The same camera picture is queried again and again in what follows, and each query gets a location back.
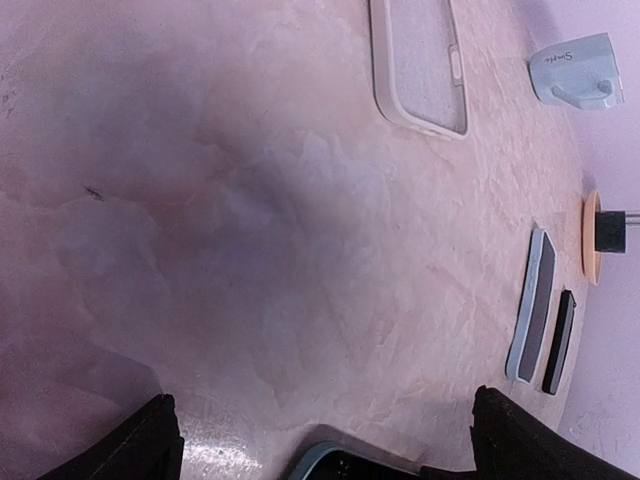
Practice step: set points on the dark green cup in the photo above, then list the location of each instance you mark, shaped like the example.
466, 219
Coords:
610, 232

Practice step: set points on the light blue mug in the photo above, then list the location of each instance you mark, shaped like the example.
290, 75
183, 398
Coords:
581, 73

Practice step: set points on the light blue phone case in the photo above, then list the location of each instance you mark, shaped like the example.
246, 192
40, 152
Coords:
534, 308

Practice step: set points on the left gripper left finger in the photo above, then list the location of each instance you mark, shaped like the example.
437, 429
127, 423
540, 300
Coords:
147, 445

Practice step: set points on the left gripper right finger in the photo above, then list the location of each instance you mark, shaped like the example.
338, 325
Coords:
510, 443

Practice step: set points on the clear phone case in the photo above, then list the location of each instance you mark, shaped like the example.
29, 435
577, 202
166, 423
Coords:
417, 66

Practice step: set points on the beige plate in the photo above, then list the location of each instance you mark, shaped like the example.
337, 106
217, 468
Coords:
591, 258

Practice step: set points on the black phone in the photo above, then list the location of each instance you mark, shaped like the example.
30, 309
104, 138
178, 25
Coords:
331, 461

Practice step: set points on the right aluminium frame post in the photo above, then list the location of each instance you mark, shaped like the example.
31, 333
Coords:
632, 217

